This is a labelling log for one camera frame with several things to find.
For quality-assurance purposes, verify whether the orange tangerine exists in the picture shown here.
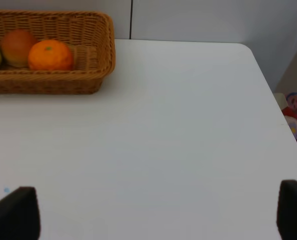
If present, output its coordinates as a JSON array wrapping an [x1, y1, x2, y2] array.
[[27, 39, 74, 71]]

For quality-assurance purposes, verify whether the red yellow peach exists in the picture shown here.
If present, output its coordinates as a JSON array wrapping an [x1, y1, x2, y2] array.
[[0, 29, 38, 68]]

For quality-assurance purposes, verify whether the light brown wicker basket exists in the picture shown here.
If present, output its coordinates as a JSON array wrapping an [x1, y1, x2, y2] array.
[[0, 9, 116, 95]]

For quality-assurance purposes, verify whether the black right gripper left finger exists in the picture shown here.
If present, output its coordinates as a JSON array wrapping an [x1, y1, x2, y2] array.
[[0, 186, 41, 240]]

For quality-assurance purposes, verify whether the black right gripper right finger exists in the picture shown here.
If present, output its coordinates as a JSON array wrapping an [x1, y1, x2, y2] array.
[[276, 179, 297, 240]]

